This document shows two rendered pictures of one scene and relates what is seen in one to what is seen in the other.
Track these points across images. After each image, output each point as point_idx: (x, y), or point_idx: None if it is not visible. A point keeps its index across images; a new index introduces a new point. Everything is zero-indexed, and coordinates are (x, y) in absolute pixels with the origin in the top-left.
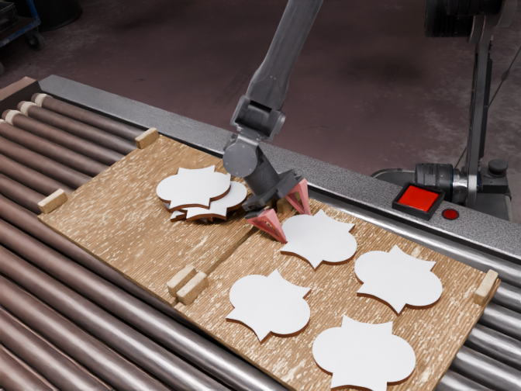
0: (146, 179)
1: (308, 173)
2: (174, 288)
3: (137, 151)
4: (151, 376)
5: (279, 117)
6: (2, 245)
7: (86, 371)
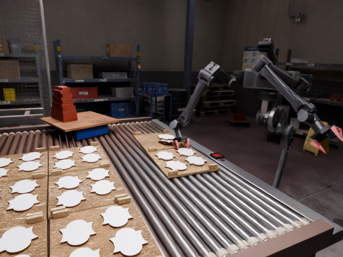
0: None
1: (197, 146)
2: (148, 148)
3: (162, 132)
4: None
5: (187, 122)
6: None
7: None
